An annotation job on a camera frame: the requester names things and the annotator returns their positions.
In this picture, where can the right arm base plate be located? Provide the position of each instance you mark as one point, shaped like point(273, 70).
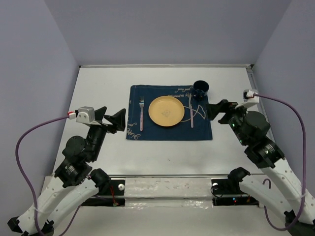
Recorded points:
point(225, 193)

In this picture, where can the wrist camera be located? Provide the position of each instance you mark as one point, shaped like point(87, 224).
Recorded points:
point(250, 99)
point(84, 115)

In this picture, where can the pink handled fork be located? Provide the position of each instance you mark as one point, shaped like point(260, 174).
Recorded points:
point(141, 105)

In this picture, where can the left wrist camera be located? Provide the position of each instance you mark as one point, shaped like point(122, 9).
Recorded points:
point(84, 115)

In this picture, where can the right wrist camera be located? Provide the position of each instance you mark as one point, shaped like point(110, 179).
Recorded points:
point(250, 99)

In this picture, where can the blue fish placemat cloth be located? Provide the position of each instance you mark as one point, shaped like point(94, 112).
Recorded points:
point(152, 132)

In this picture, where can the yellow plate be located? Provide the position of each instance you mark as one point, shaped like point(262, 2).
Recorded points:
point(166, 111)

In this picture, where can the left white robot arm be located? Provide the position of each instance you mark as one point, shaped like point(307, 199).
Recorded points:
point(74, 180)

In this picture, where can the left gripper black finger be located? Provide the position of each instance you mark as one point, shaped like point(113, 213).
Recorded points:
point(99, 114)
point(118, 121)

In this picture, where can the pink handled knife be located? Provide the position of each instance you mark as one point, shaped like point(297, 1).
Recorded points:
point(191, 112)

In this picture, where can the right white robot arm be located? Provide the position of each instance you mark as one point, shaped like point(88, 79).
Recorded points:
point(294, 204)

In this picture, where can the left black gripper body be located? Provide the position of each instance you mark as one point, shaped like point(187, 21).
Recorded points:
point(97, 133)

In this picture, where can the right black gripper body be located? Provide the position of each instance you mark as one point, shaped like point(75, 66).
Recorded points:
point(234, 116)

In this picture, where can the dark blue cup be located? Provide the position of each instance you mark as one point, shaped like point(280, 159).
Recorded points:
point(200, 90)

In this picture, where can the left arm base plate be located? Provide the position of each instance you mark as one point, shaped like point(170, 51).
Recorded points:
point(115, 196)

